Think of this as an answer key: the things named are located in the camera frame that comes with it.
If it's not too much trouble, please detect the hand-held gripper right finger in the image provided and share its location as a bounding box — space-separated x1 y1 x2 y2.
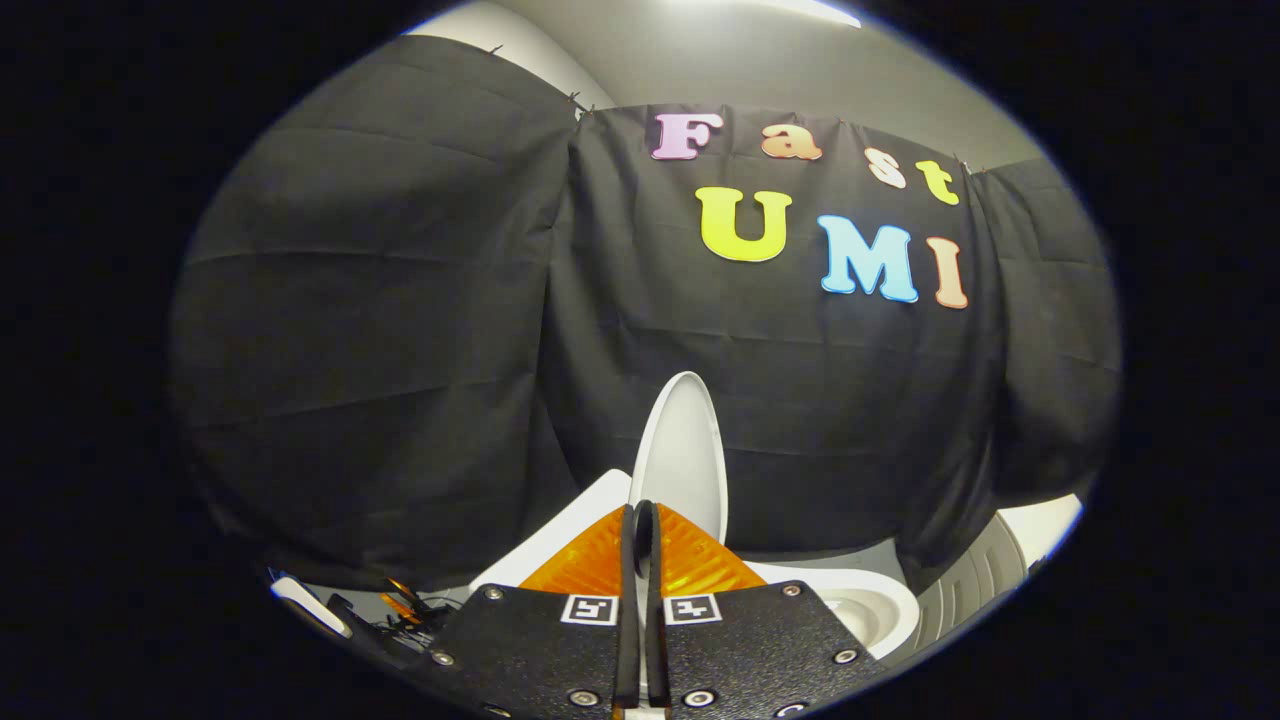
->
642 498 893 717

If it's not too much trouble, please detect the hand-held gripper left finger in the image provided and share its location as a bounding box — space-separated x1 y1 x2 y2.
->
403 503 643 716

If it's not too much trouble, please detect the white flat panel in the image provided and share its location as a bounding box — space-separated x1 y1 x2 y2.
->
995 493 1085 561

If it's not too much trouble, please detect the black backdrop cloth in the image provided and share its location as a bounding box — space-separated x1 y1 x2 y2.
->
168 35 1123 591

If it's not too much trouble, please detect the large ceiling light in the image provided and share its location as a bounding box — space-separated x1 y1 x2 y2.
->
745 0 863 29

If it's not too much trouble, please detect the tangle of black cables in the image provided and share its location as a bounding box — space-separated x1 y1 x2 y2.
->
328 574 463 646

